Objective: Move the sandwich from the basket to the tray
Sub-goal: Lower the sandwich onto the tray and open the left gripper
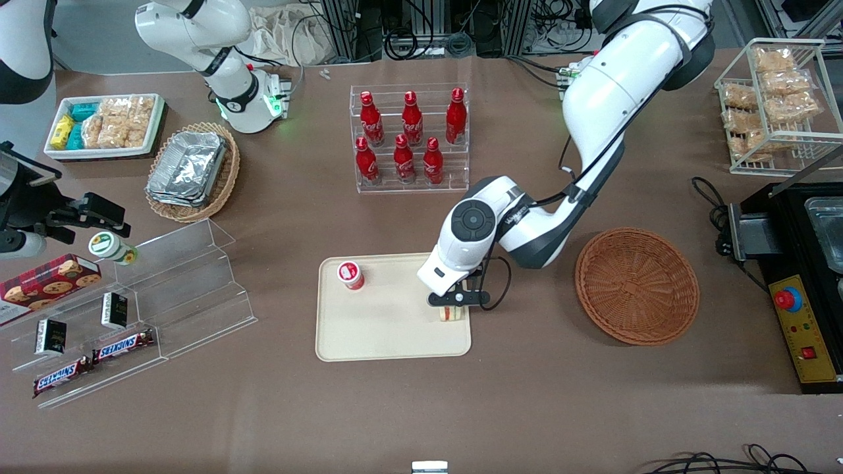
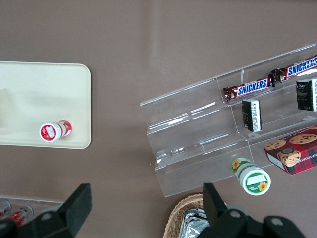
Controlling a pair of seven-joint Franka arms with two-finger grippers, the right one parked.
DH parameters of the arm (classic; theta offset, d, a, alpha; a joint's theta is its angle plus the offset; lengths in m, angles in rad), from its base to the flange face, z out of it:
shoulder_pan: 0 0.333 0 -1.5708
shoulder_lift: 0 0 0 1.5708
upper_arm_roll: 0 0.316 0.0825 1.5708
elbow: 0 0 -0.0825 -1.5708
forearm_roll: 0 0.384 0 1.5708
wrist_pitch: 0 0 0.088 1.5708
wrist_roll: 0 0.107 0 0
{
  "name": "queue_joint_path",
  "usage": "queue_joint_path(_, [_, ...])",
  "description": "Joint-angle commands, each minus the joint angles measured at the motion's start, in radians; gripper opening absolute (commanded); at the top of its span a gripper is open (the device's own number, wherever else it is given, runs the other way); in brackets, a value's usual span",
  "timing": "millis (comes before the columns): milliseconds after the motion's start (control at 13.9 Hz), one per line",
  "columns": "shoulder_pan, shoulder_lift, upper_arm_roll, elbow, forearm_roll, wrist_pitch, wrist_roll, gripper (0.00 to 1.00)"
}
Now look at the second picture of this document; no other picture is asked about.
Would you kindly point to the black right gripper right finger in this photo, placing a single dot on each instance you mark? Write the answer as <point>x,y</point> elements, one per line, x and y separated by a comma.
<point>211,203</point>

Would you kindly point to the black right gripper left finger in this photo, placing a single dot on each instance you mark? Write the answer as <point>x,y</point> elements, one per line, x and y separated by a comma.
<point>79,205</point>

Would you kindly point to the tan oval wicker basket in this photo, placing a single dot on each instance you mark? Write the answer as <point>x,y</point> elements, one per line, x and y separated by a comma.
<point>180,210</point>

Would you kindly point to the beige plastic tray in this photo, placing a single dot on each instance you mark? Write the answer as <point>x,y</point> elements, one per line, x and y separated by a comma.
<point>44,99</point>

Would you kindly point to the stacked aluminium foil trays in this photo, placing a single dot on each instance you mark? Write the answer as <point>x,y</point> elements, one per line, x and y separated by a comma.
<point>194,223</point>

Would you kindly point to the clear acrylic bottle rack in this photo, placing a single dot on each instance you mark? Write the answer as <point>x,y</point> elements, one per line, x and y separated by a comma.
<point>37,202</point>

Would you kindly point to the green lid yogurt cup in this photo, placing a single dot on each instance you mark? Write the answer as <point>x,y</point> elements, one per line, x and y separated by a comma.
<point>255,182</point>

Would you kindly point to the clear acrylic stepped shelf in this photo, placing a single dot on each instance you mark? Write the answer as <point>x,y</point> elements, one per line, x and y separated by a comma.
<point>193,148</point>

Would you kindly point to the red cola bottle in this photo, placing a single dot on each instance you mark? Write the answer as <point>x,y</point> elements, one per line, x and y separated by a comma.
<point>4,208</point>
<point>21,214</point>

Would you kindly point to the red lid yogurt cup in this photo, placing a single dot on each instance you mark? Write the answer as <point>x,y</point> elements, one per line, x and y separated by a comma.
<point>50,132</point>

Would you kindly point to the small black box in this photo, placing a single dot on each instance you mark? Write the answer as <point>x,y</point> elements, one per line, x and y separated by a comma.
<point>307,95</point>
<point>251,115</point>

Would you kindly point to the red plaid cookie box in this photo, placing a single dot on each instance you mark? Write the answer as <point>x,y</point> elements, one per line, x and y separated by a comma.
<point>294,151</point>

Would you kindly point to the snickers chocolate bar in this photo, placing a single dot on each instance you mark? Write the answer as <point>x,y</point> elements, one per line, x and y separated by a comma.
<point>297,70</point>
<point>250,88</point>

